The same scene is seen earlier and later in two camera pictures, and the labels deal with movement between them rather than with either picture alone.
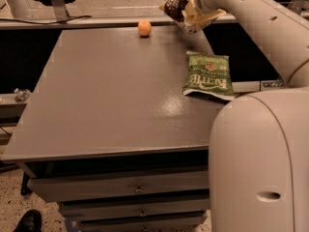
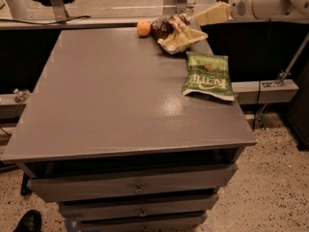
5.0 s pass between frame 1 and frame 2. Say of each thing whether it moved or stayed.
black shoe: stayed
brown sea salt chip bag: moved
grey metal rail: stayed
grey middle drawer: stayed
